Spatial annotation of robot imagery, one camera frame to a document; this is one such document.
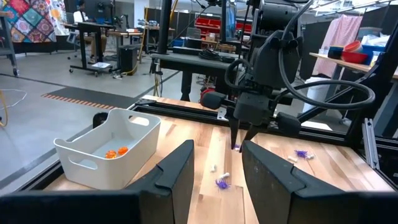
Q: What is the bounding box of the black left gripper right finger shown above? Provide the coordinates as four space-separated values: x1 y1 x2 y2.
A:
241 139 398 224

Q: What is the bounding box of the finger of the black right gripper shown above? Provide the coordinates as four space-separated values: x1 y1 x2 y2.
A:
238 123 261 154
228 107 241 151

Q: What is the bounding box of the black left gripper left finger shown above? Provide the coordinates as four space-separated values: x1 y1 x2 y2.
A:
0 139 195 224

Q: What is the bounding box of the white plastic basket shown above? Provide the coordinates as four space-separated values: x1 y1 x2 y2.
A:
53 108 162 191

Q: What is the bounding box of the white waste bin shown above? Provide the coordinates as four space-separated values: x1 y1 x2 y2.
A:
302 77 339 114

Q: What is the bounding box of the dark grey desk with pole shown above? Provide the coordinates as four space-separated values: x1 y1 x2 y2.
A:
150 51 249 102

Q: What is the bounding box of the black bowl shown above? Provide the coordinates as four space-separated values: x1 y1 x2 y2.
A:
326 45 345 60

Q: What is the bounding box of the red storage bin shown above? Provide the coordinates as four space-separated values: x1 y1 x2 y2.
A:
194 17 253 34

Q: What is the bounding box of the silver aluminium extrusion piece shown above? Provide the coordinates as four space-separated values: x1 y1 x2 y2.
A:
361 117 381 170

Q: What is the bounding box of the pink hanging cloth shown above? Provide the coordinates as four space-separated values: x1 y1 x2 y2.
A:
312 14 364 79

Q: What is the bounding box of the wooden side table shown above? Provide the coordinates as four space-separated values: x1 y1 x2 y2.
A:
308 51 398 82

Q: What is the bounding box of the red plastic bowl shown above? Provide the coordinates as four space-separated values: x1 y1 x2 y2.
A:
341 50 369 65

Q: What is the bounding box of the orange plastic bowl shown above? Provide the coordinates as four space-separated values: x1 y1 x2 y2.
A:
343 40 363 53

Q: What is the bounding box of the black stand pole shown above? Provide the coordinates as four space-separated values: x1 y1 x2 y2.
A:
156 0 174 55

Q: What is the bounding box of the black mat orange striped edge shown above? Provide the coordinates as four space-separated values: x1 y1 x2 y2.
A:
41 86 139 110

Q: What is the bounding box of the black computer tower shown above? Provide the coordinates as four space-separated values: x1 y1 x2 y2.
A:
117 44 140 76

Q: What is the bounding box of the blue plastic bin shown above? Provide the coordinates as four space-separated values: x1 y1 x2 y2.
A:
360 44 391 67

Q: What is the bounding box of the black standing desk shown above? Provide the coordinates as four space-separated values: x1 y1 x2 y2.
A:
63 21 146 77

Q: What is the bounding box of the black computer monitor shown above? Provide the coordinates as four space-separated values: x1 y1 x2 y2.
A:
83 0 114 20

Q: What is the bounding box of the person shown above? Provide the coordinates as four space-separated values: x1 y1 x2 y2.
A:
73 0 108 65

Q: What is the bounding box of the grey wheeled cart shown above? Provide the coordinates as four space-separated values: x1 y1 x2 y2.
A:
0 11 20 77

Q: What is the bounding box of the colourful patchwork quilt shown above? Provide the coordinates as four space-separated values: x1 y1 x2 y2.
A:
0 0 70 44

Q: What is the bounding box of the silver angle bracket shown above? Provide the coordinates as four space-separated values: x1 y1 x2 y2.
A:
216 107 229 121

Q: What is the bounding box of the black aluminium table frame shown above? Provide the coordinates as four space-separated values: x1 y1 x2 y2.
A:
18 18 398 194

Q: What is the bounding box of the black coiled cable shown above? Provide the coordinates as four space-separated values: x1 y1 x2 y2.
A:
198 49 224 62

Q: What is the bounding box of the yellow floor cable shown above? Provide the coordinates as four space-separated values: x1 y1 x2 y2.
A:
0 90 9 128
152 70 164 98

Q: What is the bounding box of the white floor cable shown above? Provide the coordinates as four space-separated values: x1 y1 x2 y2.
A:
0 88 29 110

